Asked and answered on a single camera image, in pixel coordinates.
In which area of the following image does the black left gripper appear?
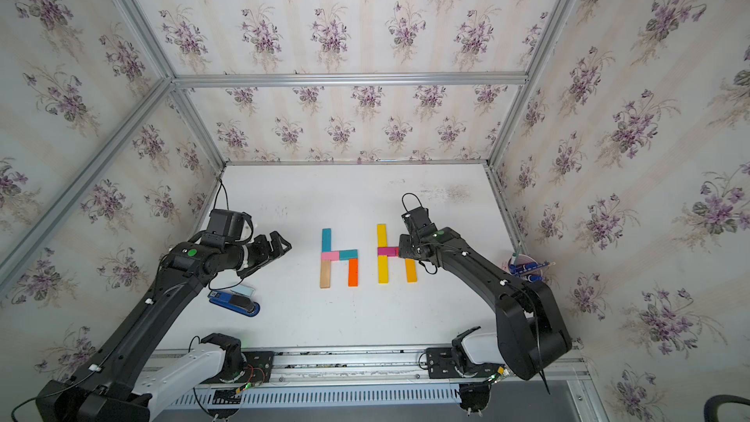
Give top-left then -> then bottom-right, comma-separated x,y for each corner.
221,231 -> 293,277

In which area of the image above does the magenta block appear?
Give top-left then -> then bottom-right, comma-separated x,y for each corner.
377,246 -> 400,257

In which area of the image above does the amber orange block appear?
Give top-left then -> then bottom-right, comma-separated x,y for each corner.
404,259 -> 418,283

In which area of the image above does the yellow block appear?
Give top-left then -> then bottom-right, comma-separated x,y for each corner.
378,256 -> 390,284
376,224 -> 389,248

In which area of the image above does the short teal block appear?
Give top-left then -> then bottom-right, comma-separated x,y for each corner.
338,249 -> 359,261

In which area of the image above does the natural wood block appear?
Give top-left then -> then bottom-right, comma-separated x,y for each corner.
320,260 -> 332,289

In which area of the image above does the long teal block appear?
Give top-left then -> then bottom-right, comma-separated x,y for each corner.
321,228 -> 332,253

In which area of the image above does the pink block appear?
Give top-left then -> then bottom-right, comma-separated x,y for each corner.
320,251 -> 340,262

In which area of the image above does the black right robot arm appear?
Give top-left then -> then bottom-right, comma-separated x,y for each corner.
398,207 -> 572,381

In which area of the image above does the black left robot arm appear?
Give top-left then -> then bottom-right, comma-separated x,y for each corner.
34,209 -> 292,421

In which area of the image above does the blue stapler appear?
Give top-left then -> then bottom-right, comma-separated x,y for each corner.
208,291 -> 261,318

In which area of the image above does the pink pen cup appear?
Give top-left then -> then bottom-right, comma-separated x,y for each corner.
507,251 -> 556,283

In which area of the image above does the black chair edge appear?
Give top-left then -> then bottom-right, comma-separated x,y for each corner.
703,393 -> 750,422

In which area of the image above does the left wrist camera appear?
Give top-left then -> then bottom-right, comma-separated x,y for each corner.
202,209 -> 254,247

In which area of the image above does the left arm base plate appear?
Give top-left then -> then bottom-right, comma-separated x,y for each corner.
206,351 -> 275,385

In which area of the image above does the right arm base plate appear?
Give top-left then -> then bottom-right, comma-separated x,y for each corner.
420,347 -> 505,380

